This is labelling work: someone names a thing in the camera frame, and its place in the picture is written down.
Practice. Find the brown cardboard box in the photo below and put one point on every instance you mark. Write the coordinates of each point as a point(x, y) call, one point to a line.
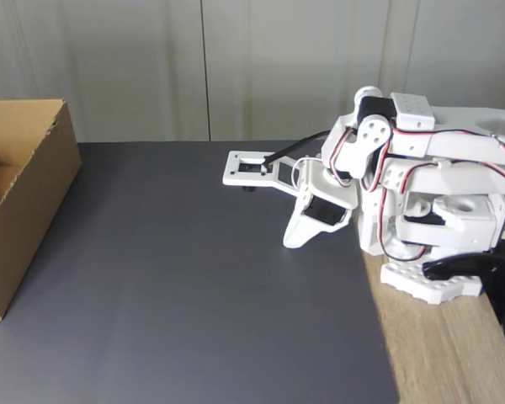
point(33, 219)

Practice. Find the dark grey table mat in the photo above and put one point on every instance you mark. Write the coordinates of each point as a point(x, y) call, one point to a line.
point(193, 294)

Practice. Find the white panelled cabinet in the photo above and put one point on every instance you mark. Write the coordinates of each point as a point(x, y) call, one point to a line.
point(278, 63)

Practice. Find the black table clamp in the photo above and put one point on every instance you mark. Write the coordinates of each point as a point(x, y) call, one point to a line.
point(496, 278)

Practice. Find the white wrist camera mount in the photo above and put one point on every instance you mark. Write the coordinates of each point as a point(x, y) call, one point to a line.
point(231, 174)

